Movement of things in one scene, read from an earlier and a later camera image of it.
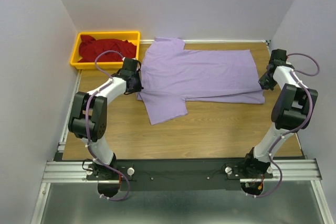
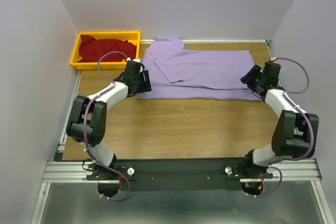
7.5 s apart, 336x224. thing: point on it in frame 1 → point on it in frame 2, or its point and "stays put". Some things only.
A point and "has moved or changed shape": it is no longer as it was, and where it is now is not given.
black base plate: (174, 174) stays put
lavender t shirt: (171, 74) has moved or changed shape
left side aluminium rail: (63, 138) stays put
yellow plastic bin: (133, 36) stays put
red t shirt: (90, 48) stays put
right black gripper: (266, 81) → (250, 76)
